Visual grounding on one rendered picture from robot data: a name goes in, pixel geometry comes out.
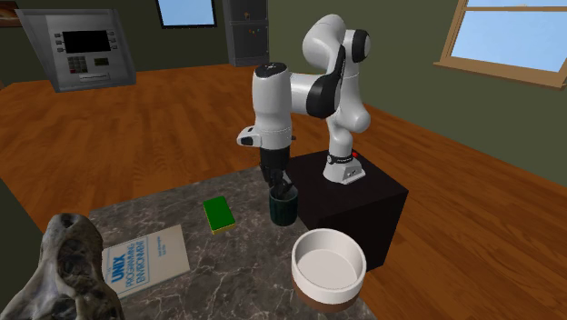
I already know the wooden framed window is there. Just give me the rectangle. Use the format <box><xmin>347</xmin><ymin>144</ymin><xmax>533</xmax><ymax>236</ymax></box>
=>
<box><xmin>433</xmin><ymin>0</ymin><xmax>567</xmax><ymax>91</ymax></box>

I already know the grey stone skull figure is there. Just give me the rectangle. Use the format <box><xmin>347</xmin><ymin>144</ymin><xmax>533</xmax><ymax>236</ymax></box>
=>
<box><xmin>0</xmin><ymin>213</ymin><xmax>126</xmax><ymax>320</ymax></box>

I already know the grey cash machine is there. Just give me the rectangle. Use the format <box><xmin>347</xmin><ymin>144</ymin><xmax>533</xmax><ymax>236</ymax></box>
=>
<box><xmin>15</xmin><ymin>8</ymin><xmax>137</xmax><ymax>94</ymax></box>

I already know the dark framed window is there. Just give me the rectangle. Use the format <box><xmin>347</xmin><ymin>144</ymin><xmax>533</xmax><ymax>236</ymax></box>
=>
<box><xmin>154</xmin><ymin>0</ymin><xmax>218</xmax><ymax>29</ymax></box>

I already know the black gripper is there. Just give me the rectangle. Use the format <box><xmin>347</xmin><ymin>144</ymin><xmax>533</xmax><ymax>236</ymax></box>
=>
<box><xmin>258</xmin><ymin>146</ymin><xmax>295</xmax><ymax>198</ymax></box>

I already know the green and yellow sponge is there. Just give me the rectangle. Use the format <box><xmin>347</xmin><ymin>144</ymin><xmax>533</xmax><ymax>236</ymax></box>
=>
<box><xmin>203</xmin><ymin>195</ymin><xmax>237</xmax><ymax>235</ymax></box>

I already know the dark grey cabinet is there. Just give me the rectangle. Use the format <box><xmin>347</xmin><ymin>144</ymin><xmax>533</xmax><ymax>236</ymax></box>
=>
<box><xmin>222</xmin><ymin>0</ymin><xmax>271</xmax><ymax>68</ymax></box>

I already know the dark green cup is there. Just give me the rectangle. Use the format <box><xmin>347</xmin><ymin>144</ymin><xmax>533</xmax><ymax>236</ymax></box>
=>
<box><xmin>268</xmin><ymin>183</ymin><xmax>299</xmax><ymax>227</ymax></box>

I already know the white bowl with brown base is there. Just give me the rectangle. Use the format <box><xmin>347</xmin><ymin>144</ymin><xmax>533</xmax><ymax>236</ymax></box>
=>
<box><xmin>291</xmin><ymin>227</ymin><xmax>368</xmax><ymax>314</ymax></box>

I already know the black robot stand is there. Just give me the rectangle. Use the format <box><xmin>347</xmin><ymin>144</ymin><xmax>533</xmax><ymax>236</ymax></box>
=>
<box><xmin>285</xmin><ymin>149</ymin><xmax>410</xmax><ymax>273</ymax></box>

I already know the brown wall picture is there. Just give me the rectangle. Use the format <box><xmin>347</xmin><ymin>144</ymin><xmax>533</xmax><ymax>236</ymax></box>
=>
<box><xmin>0</xmin><ymin>0</ymin><xmax>23</xmax><ymax>28</ymax></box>

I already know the white book with blue print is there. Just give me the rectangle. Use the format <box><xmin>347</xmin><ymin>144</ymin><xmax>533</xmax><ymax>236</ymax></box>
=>
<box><xmin>101</xmin><ymin>224</ymin><xmax>192</xmax><ymax>300</ymax></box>

